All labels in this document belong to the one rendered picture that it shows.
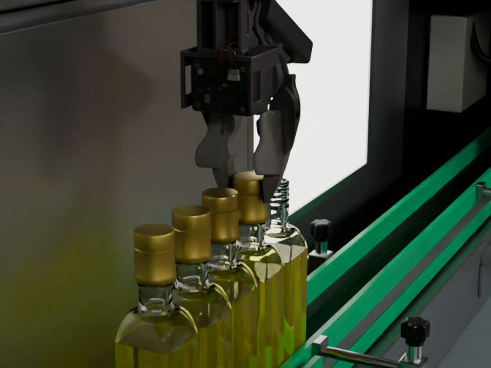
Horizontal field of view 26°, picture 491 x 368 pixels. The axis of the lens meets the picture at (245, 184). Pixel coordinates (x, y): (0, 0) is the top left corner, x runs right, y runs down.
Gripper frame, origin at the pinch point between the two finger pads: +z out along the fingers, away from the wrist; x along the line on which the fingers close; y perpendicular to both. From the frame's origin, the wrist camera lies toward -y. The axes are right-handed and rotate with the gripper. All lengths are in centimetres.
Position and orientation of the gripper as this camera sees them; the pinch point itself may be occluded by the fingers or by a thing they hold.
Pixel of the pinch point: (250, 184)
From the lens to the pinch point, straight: 102.7
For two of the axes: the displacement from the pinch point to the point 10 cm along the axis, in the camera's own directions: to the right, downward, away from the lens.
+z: 0.0, 9.6, 2.9
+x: 9.0, 1.3, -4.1
